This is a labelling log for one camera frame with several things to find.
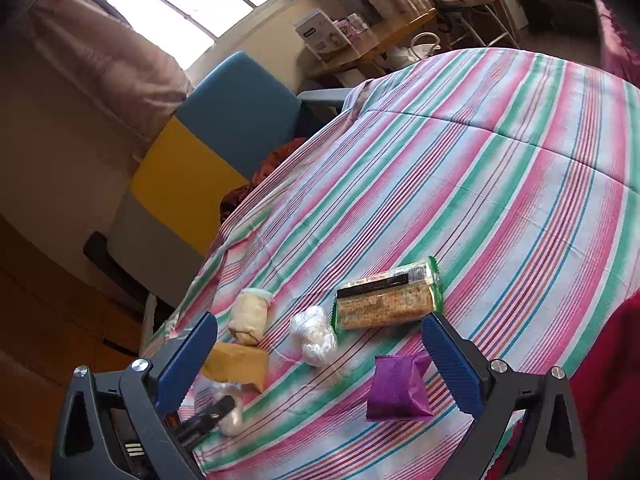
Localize pink blanket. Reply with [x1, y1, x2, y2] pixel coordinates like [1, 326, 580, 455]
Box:
[592, 0, 640, 86]

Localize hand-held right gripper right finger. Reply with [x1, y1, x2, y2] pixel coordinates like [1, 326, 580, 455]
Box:
[420, 311, 588, 480]

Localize green cracker packet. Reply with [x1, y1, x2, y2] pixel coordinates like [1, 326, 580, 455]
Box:
[332, 256, 443, 331]

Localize white plastic bundle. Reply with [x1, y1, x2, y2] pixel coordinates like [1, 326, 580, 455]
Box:
[290, 305, 338, 368]
[195, 380, 246, 436]

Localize striped pink green cloth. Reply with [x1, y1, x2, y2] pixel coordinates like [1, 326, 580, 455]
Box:
[145, 47, 640, 480]

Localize pink bundled curtain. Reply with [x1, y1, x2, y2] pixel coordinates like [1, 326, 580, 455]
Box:
[30, 0, 196, 161]

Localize grey yellow blue chair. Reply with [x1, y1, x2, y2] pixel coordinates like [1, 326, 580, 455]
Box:
[82, 50, 356, 311]

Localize white folding stand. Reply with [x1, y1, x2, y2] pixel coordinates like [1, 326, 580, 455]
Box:
[430, 0, 521, 51]

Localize wooden desk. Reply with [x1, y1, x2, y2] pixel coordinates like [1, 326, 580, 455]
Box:
[307, 10, 436, 81]

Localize yellow sponge cake pieces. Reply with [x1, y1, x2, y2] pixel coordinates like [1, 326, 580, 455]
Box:
[200, 342, 271, 393]

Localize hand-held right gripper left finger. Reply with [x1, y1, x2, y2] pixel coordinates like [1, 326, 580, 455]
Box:
[50, 311, 221, 480]

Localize white printed carton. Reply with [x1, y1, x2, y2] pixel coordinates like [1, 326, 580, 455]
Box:
[295, 8, 351, 61]

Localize dark red cloth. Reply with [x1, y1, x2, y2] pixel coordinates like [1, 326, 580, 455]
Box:
[220, 137, 311, 221]

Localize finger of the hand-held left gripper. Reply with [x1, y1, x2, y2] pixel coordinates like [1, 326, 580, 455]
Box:
[175, 395, 236, 450]

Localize purple snack packet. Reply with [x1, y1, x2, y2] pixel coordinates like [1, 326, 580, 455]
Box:
[365, 352, 433, 421]

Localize cream roll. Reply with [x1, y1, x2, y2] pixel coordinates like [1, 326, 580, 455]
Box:
[229, 287, 273, 346]

